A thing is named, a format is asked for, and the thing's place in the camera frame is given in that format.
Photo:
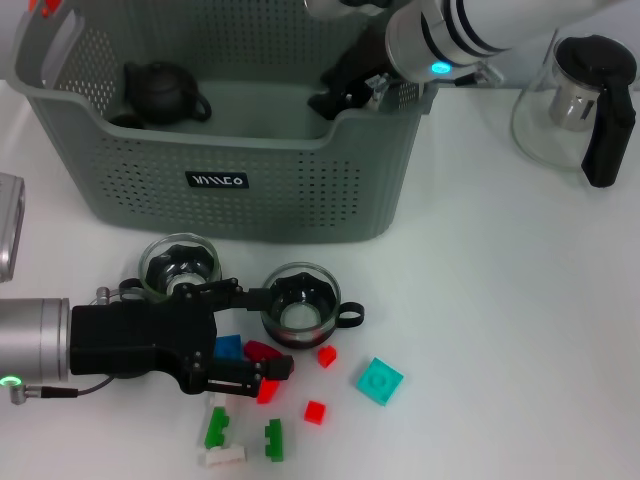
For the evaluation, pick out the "green stepped brick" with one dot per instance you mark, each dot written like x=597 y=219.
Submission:
x=273 y=442
x=216 y=427

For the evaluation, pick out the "teal square brick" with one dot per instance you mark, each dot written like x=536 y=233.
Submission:
x=380 y=381

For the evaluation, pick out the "small red brick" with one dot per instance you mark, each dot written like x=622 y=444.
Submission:
x=315 y=412
x=326 y=357

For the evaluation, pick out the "long white brick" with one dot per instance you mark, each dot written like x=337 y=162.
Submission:
x=217 y=401

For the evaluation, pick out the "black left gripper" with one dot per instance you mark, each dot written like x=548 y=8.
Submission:
x=135 y=335

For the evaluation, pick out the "short white studded brick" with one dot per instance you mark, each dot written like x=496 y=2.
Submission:
x=222 y=457

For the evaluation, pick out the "black clay teapot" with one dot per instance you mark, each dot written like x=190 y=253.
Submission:
x=160 y=92

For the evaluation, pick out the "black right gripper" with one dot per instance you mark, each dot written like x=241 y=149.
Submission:
x=355 y=80

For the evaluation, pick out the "red slope brick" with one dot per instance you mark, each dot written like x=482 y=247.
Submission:
x=267 y=391

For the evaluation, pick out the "grey perforated storage bin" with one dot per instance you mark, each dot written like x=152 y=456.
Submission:
x=300 y=200

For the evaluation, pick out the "blue square brick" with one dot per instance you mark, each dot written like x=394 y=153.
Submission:
x=229 y=347

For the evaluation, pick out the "dark red arch brick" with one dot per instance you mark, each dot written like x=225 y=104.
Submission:
x=257 y=350

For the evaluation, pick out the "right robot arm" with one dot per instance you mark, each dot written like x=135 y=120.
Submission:
x=450 y=25

